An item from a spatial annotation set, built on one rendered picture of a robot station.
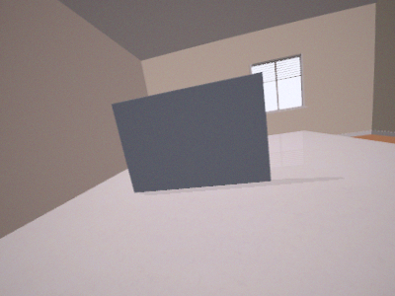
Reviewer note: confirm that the dark grey flat board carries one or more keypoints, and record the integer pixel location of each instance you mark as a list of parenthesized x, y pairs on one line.
[(205, 135)]

